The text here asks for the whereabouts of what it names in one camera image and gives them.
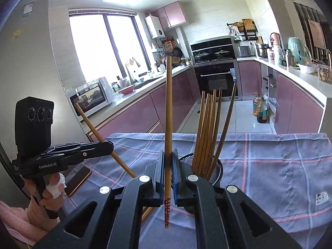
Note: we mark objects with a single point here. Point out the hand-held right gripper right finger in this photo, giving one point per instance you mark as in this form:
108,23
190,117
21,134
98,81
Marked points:
176,173

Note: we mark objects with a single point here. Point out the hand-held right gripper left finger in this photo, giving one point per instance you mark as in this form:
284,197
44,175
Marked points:
159,181

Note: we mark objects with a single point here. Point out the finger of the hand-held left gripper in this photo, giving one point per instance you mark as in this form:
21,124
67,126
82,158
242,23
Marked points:
67,146
98,149

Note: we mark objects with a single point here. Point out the red patterned bamboo chopstick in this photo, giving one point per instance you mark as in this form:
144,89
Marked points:
90,127
168,109

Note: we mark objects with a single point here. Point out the black mesh utensil holder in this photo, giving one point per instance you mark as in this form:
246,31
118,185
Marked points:
216,171

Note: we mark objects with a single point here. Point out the bundle of bamboo chopsticks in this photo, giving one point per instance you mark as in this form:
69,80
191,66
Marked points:
207,134

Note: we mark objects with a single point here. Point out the person's left forearm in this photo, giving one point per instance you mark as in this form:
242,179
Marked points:
23,223

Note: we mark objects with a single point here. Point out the person's left hand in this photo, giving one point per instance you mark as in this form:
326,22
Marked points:
55,192

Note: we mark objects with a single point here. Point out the smartphone with orange edge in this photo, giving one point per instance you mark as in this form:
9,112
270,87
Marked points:
79,180

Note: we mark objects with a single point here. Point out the pink kitchen base cabinet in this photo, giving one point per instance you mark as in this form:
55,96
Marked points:
298,109
134,114

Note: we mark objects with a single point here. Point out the white countertop oven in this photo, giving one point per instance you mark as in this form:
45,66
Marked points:
89,97

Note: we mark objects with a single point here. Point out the white kitchen countertop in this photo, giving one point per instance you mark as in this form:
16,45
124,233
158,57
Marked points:
129,99
306,81

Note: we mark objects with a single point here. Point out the grey refrigerator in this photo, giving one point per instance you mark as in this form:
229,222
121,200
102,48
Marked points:
39,64

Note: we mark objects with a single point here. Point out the pink bowl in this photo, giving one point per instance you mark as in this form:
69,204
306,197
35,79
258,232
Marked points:
127,90

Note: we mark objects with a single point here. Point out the chrome sink faucet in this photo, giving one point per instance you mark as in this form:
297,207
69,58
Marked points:
137,62

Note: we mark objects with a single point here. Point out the blue plaid tablecloth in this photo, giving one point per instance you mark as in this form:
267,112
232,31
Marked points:
272,173

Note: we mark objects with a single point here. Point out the kitchen window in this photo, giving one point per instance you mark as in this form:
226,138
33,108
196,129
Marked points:
88,46

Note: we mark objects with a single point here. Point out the black built-in oven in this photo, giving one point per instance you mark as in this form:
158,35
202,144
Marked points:
215,80

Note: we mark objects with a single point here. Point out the yellow cooking oil bottle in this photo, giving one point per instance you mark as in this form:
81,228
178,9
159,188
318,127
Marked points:
255,106

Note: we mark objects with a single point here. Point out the dark cooking oil bottle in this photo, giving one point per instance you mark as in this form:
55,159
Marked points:
262,111

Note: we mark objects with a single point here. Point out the wicker basket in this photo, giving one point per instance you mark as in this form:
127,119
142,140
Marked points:
177,61

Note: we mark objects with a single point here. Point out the clear plastic bag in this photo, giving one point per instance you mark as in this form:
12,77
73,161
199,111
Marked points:
272,103

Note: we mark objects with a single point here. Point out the black wok with lid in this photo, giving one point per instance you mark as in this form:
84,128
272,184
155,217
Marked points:
201,56

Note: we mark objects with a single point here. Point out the hanging frying pan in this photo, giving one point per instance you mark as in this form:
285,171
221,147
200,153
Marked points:
177,51

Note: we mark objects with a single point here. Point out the black pot with lid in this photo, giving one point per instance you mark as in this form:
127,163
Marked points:
222,54

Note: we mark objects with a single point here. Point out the black range hood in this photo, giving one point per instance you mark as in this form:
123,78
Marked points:
210,44

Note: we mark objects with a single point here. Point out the steel steamer pot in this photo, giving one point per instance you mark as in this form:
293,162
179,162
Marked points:
262,50

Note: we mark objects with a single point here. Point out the steel thermos bottle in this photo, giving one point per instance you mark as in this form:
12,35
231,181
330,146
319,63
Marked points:
290,58

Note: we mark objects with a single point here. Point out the wooden cutting board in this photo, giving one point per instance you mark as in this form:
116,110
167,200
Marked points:
247,24

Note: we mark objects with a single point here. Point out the pink thermos jug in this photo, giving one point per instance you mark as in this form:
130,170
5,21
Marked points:
275,40

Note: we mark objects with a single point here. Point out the white serving bowl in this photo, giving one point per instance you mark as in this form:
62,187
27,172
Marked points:
308,68

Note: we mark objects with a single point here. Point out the mint green kitchen appliance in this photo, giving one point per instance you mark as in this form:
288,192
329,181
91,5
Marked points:
298,48

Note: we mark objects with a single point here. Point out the clear container of eggs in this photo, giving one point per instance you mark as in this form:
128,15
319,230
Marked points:
324,74

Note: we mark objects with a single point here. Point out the white wall water heater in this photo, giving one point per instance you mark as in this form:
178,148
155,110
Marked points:
154,27

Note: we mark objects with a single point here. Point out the pink upper wall cabinet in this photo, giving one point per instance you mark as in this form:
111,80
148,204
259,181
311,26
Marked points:
171,14

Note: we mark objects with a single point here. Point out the black wall rack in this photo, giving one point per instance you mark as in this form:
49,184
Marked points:
249,35

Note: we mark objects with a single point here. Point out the pink wall picture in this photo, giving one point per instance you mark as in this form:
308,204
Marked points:
316,33

